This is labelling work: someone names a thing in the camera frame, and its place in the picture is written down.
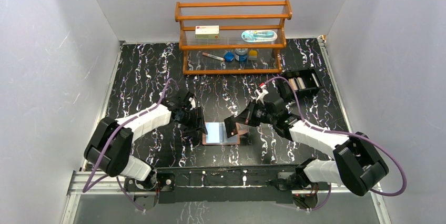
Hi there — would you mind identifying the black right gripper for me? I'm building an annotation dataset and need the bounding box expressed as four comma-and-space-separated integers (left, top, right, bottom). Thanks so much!
234, 99, 276, 127

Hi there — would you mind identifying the brown leather card holder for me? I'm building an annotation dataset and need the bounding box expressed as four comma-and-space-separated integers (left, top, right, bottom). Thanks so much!
202, 122, 248, 145

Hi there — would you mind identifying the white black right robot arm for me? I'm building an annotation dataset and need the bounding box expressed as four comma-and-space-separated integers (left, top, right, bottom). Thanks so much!
224, 98, 389, 196

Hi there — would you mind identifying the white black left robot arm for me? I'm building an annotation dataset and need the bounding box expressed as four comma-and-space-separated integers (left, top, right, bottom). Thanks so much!
84, 89, 207, 190

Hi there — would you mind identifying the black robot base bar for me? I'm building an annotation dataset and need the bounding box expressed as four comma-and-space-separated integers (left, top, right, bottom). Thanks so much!
157, 164, 308, 204

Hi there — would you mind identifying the gold cards stack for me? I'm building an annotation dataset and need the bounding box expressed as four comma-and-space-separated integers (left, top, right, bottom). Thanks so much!
288, 78, 298, 91

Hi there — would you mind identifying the black card tray box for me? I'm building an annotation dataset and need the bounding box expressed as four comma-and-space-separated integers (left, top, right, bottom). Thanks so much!
277, 68, 324, 102

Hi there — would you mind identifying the white cards stack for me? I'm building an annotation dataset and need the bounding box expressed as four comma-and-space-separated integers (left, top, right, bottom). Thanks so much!
311, 73, 320, 88

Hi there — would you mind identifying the small blue box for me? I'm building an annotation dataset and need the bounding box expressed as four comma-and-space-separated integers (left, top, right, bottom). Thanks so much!
224, 51, 235, 62

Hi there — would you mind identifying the red white marker pen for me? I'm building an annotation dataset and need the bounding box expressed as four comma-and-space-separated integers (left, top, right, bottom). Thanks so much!
202, 52, 225, 62

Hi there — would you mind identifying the blue white round tin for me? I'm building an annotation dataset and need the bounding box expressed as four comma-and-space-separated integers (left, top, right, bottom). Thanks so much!
235, 48, 248, 62

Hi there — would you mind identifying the small yellow box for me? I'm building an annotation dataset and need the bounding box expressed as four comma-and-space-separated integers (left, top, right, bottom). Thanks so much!
248, 50, 258, 61

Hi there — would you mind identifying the wooden three-tier shelf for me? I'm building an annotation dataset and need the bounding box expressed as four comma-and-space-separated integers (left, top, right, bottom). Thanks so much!
175, 0, 292, 75

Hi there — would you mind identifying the blue toothbrush blister pack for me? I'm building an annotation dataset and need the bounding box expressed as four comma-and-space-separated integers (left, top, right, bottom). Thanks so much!
241, 30, 278, 43

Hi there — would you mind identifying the white red medicine box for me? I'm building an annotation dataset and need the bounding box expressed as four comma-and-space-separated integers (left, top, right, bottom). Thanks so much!
195, 25, 220, 39

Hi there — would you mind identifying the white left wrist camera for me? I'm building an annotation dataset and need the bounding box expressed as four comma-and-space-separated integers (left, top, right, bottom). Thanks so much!
187, 97, 197, 110

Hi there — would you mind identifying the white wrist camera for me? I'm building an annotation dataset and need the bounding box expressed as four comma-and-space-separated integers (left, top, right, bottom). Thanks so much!
255, 83, 269, 104
187, 97, 197, 110

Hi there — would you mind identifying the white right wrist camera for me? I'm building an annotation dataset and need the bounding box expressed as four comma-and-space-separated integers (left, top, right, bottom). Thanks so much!
255, 83, 269, 104

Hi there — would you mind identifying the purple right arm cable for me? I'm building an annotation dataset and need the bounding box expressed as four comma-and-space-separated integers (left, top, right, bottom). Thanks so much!
261, 76, 408, 197

